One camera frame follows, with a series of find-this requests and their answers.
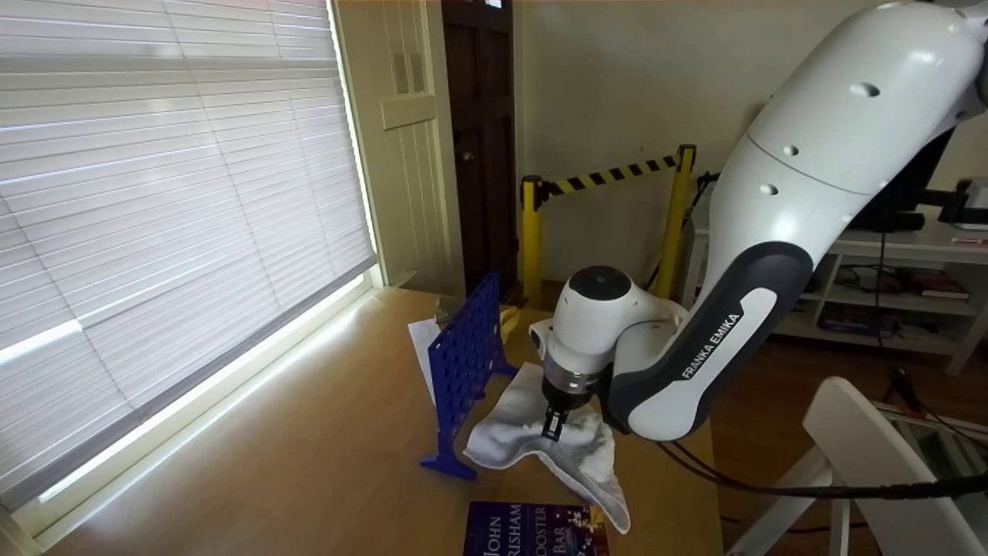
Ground white paper sheet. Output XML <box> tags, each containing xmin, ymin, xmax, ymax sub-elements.
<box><xmin>408</xmin><ymin>318</ymin><xmax>441</xmax><ymax>393</ymax></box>

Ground white window blinds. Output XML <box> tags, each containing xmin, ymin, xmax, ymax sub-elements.
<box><xmin>0</xmin><ymin>0</ymin><xmax>378</xmax><ymax>511</ymax></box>

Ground blue connect four grid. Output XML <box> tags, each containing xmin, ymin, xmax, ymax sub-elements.
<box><xmin>422</xmin><ymin>273</ymin><xmax>514</xmax><ymax>483</ymax></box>

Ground white towel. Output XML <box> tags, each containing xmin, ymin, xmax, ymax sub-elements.
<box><xmin>463</xmin><ymin>362</ymin><xmax>632</xmax><ymax>535</ymax></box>

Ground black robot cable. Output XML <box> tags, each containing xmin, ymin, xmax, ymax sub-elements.
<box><xmin>658</xmin><ymin>440</ymin><xmax>988</xmax><ymax>504</ymax></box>

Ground yellow black safety barrier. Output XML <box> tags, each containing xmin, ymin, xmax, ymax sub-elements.
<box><xmin>514</xmin><ymin>143</ymin><xmax>702</xmax><ymax>309</ymax></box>

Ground purple book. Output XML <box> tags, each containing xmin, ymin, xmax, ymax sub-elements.
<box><xmin>463</xmin><ymin>501</ymin><xmax>608</xmax><ymax>556</ymax></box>

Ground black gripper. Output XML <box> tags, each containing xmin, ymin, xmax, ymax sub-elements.
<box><xmin>543</xmin><ymin>357</ymin><xmax>599</xmax><ymax>443</ymax></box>

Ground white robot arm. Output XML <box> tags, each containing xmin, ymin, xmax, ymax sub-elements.
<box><xmin>532</xmin><ymin>0</ymin><xmax>988</xmax><ymax>443</ymax></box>

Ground white plastic chair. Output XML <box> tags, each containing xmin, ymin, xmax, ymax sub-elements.
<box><xmin>727</xmin><ymin>377</ymin><xmax>988</xmax><ymax>556</ymax></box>

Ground white shelf unit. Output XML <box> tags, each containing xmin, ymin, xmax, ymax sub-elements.
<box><xmin>779</xmin><ymin>219</ymin><xmax>988</xmax><ymax>374</ymax></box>

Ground dark wooden door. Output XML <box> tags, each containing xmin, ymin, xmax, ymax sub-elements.
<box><xmin>441</xmin><ymin>0</ymin><xmax>518</xmax><ymax>296</ymax></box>

